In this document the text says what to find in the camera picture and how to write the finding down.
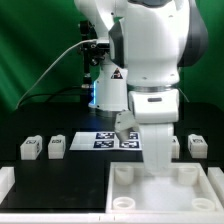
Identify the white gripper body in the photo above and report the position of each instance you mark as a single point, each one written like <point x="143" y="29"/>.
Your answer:
<point x="155" y="114"/>

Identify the white square tabletop part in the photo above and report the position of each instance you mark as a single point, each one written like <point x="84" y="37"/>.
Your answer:
<point x="181" y="188"/>

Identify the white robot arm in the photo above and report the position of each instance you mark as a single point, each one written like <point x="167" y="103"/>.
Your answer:
<point x="140" y="45"/>

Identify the white sheet with tags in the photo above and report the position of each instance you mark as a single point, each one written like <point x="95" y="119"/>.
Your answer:
<point x="104" y="140"/>

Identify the white front obstacle bar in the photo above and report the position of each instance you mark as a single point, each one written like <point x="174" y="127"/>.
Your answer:
<point x="191" y="218"/>

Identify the white right obstacle wall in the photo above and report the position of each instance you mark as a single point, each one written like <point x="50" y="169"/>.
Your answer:
<point x="216" y="178"/>

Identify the white obstacle wall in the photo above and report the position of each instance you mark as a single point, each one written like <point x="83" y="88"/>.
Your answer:
<point x="7" y="180"/>
<point x="216" y="178"/>

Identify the black camera on stand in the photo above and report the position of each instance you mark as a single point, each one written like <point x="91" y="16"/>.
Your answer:
<point x="90" y="50"/>

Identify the white left obstacle wall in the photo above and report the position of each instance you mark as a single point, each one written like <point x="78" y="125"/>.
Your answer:
<point x="7" y="180"/>

